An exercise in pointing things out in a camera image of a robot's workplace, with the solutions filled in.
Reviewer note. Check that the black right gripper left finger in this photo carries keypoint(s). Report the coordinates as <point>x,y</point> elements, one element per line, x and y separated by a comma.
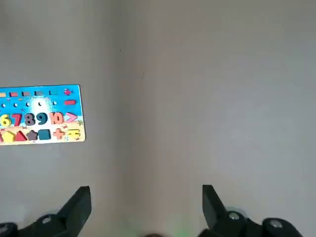
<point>71,212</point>

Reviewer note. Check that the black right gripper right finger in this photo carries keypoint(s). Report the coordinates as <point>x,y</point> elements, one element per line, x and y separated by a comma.
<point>213,209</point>

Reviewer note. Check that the orange number ten piece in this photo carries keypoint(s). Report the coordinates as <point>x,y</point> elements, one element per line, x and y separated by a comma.
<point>56,118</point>

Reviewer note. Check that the red rectangle block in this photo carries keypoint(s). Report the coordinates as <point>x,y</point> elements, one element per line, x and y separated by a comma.
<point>69,102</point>

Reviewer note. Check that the blue wooden toy board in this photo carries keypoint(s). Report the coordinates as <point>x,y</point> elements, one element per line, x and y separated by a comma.
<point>59,93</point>

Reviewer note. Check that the yellow sign piece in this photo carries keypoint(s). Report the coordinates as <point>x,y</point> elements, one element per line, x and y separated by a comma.
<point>74,133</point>

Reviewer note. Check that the orange plus piece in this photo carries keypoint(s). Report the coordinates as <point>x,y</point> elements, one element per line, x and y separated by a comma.
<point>59,133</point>

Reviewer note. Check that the teal square piece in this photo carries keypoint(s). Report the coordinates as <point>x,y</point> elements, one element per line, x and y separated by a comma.
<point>44,134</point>

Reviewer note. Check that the purple star piece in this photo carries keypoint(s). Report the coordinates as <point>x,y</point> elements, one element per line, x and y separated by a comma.
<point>32,135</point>

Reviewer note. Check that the red triangle piece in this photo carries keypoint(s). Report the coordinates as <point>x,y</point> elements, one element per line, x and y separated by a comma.
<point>21,136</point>

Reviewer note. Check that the pink greater than piece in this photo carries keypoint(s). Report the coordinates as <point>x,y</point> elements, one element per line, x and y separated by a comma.
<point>71,117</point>

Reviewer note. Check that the teal number nine piece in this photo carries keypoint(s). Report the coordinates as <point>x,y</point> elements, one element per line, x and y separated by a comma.
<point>42,118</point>

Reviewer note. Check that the yellow pentagon piece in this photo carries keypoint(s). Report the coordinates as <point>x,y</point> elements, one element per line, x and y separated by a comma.
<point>8,136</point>

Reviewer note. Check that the purple number eight piece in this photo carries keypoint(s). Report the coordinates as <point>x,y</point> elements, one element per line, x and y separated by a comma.
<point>30,119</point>

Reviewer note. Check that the red number seven piece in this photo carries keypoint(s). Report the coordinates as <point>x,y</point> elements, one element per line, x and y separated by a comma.
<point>16,119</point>

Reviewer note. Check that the yellow number six piece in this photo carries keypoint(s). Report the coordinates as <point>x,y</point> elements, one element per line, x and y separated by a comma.
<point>5,120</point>

